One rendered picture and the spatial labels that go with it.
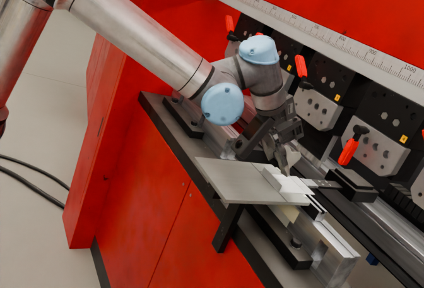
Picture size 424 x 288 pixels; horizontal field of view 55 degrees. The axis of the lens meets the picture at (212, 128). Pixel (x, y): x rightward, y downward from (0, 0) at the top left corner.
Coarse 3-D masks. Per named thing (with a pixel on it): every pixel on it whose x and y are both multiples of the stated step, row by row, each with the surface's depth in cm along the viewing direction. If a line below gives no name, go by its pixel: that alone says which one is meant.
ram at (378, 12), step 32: (224, 0) 145; (288, 0) 116; (320, 0) 106; (352, 0) 97; (384, 0) 89; (416, 0) 83; (288, 32) 114; (352, 32) 96; (384, 32) 88; (416, 32) 82; (352, 64) 94; (416, 64) 81; (416, 96) 80
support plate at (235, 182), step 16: (208, 160) 103; (224, 160) 107; (208, 176) 96; (224, 176) 98; (240, 176) 102; (256, 176) 105; (224, 192) 91; (240, 192) 94; (256, 192) 97; (272, 192) 100
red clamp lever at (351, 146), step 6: (354, 126) 86; (360, 126) 86; (354, 132) 86; (360, 132) 86; (366, 132) 87; (354, 138) 87; (348, 144) 87; (354, 144) 87; (348, 150) 87; (354, 150) 88; (342, 156) 88; (348, 156) 88; (342, 162) 89; (348, 162) 89
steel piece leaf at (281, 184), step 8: (264, 168) 107; (264, 176) 107; (272, 176) 104; (280, 176) 110; (288, 176) 113; (272, 184) 104; (280, 184) 101; (288, 184) 107; (296, 184) 109; (280, 192) 102; (288, 192) 103; (296, 192) 105; (304, 192) 107
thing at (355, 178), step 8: (336, 168) 123; (328, 176) 124; (336, 176) 122; (344, 176) 120; (352, 176) 122; (360, 176) 124; (312, 184) 113; (320, 184) 115; (328, 184) 117; (336, 184) 119; (344, 184) 119; (352, 184) 118; (360, 184) 118; (368, 184) 120; (344, 192) 118; (352, 192) 116; (360, 192) 116; (368, 192) 118; (376, 192) 120; (352, 200) 116; (360, 200) 118; (368, 200) 120
